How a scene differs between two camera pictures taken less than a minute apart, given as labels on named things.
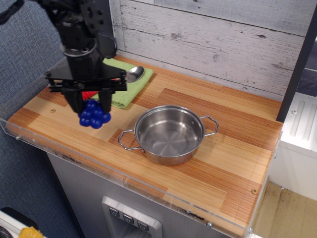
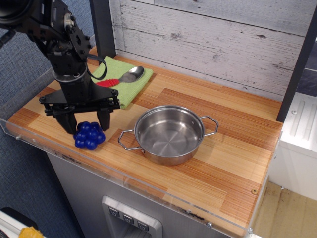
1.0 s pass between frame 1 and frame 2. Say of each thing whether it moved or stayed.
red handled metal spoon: stayed
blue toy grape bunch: moved
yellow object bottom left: stayed
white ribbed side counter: stayed
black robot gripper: moved
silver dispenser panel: stayed
